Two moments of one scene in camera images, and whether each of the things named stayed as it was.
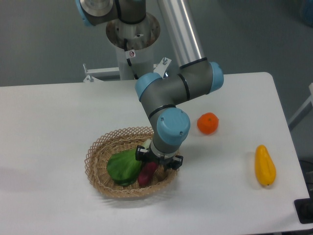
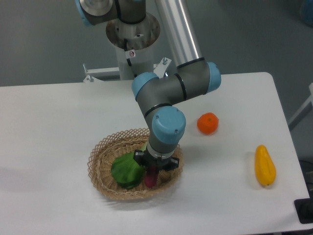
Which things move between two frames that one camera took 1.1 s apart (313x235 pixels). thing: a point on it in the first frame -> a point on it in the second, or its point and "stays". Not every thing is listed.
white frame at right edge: [310, 98] stays
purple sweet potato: [144, 176] -> [151, 177]
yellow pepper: [265, 168] stays
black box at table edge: [304, 209] stays
